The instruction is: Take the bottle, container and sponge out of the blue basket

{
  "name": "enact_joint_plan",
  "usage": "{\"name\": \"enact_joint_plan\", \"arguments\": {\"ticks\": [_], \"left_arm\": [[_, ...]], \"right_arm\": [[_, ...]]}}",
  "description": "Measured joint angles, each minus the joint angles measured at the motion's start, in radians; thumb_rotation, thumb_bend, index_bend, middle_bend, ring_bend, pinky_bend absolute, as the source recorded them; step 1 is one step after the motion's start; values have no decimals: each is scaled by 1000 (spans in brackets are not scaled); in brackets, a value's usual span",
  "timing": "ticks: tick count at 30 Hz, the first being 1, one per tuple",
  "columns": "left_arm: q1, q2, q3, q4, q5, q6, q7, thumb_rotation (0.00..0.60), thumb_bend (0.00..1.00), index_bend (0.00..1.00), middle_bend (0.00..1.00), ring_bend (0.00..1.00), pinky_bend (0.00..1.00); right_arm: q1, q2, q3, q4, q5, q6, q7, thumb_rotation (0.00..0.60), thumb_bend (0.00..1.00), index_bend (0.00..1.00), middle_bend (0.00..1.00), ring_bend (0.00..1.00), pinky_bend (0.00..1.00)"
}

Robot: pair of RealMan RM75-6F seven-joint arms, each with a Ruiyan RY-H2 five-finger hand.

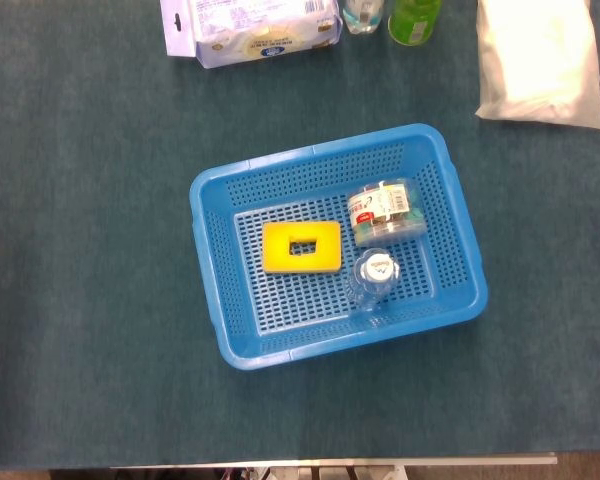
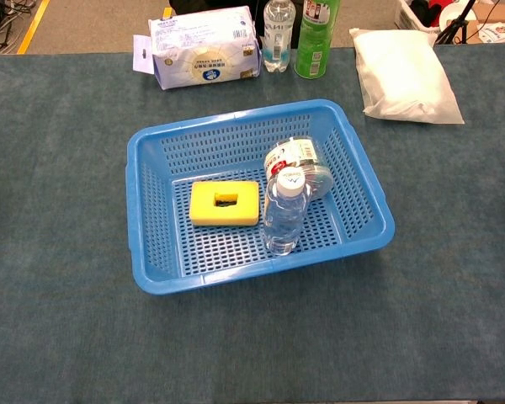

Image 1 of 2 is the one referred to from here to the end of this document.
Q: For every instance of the yellow sponge with rectangular hole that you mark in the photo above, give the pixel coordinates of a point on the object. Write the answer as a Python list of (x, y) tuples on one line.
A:
[(280, 260)]

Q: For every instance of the blue perforated plastic basket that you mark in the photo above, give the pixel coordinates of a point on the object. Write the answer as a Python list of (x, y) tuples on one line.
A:
[(330, 335)]

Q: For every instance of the small clear water bottle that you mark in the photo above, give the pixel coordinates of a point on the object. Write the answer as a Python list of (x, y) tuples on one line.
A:
[(377, 267)]

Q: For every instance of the clear round container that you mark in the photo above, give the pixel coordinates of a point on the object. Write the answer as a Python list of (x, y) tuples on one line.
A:
[(380, 210)]

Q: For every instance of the green cylindrical can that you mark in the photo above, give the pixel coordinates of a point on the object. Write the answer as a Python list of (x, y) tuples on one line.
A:
[(412, 20)]

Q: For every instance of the lavender wet wipes pack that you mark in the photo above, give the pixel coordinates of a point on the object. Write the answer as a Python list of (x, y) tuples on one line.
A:
[(260, 30)]

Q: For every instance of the metal table edge strip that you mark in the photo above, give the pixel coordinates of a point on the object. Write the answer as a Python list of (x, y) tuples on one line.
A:
[(330, 460)]

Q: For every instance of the white powder-filled plastic bag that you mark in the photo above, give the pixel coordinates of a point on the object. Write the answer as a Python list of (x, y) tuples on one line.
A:
[(540, 60)]

